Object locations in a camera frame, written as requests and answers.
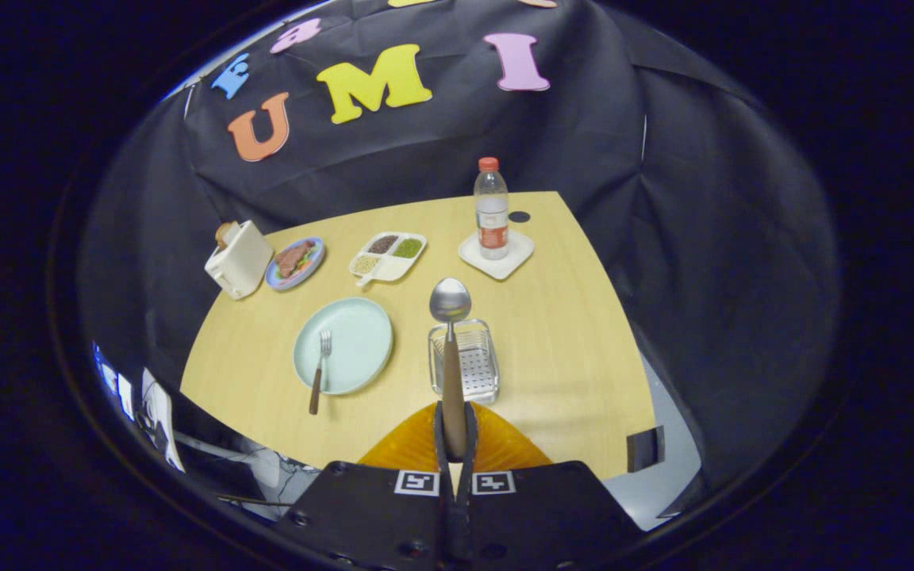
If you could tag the black table bracket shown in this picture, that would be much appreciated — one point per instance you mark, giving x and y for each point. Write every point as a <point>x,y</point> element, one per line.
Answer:
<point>645,450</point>

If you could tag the light green plate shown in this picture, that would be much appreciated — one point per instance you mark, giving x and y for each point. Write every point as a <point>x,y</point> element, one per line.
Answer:
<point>358,341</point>

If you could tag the small black disc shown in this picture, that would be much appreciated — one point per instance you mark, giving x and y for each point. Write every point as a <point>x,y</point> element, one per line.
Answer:
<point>519,216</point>

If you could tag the brown toast slice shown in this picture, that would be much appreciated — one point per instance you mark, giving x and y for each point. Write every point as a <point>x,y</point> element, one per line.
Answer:
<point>223,234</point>

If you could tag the white toaster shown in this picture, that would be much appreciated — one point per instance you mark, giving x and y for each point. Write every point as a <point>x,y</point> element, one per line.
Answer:
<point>241,262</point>

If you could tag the white divided bean tray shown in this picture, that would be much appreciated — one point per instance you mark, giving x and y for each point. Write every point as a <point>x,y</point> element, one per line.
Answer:
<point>389,268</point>

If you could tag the brown steak with lettuce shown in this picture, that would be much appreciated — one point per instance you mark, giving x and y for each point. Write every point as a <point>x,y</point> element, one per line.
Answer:
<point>292,259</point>

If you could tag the small blue plate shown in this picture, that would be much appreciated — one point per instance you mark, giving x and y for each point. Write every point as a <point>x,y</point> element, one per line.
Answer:
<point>312,266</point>

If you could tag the clear bottle with red cap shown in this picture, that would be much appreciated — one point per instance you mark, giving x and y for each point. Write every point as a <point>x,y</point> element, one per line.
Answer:
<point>491,214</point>

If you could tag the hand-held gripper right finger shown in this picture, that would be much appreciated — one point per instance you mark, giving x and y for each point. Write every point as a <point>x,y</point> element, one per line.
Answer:
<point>544,519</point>

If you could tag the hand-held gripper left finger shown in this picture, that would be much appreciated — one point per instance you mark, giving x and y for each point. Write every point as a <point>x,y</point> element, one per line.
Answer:
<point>370,519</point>

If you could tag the white square coaster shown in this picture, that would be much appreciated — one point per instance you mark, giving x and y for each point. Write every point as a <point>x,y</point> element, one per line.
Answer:
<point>517,250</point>

